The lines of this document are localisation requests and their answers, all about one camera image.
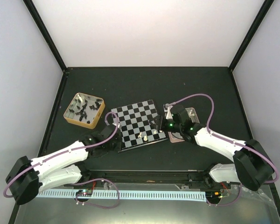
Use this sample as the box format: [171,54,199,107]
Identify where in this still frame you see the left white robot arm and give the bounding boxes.
[3,125,122,205]

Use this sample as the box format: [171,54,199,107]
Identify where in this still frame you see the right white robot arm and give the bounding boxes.
[149,105,274,191]

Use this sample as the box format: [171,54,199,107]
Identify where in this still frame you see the black white chess board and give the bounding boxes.
[111,99,167,153]

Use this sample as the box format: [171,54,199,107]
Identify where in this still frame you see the small circuit board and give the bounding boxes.
[76,189,92,197]

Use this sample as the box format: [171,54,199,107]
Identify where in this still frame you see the pink tin box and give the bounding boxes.
[162,105,199,144]

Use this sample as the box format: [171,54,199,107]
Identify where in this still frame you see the gold tin box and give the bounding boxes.
[63,92,105,129]

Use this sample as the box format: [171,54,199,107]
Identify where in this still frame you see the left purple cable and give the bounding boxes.
[2,112,120,198]

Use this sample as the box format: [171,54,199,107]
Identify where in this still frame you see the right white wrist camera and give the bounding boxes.
[164,104,173,119]

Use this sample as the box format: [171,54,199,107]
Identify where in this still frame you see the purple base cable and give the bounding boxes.
[75,178,120,208]

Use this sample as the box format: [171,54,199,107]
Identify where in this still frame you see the black aluminium frame rail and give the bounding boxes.
[78,170,222,189]

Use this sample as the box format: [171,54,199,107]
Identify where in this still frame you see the white slotted cable duct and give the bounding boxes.
[37,189,207,202]

